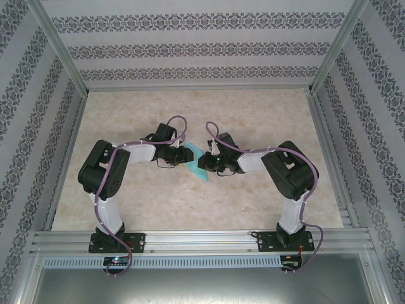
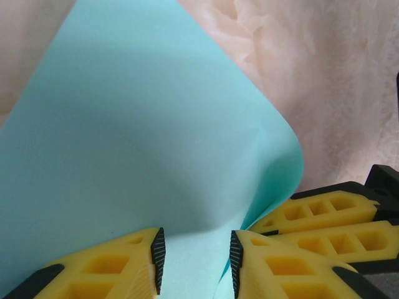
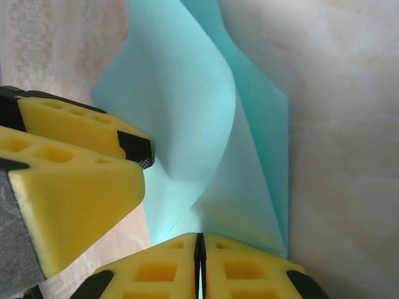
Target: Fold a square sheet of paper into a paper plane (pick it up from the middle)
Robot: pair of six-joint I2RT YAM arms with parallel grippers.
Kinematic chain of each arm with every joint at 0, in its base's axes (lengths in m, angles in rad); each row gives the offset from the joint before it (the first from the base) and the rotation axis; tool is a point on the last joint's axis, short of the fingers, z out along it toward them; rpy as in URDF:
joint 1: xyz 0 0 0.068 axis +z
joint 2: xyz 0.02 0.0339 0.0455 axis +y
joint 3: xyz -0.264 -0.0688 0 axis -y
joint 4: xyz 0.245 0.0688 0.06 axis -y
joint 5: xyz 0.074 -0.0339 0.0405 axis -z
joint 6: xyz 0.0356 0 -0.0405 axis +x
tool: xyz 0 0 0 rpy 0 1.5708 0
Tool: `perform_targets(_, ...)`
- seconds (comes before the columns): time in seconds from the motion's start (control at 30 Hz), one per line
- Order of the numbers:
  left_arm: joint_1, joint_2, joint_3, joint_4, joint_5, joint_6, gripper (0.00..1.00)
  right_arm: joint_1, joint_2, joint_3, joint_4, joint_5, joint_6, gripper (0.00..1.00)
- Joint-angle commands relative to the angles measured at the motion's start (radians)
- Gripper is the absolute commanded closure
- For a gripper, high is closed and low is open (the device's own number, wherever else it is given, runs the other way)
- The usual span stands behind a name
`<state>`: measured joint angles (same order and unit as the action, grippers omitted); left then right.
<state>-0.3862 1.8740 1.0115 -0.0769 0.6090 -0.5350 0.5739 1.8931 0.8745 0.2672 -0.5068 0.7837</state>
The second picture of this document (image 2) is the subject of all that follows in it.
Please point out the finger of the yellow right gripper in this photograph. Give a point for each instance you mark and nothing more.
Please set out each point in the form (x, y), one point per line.
(327, 207)
(358, 240)

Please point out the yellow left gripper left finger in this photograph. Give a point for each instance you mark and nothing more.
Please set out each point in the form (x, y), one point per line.
(93, 274)

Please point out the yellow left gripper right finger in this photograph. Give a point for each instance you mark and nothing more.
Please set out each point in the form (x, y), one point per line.
(280, 274)

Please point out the teal paper sheet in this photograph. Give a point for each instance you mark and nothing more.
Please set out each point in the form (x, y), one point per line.
(124, 124)

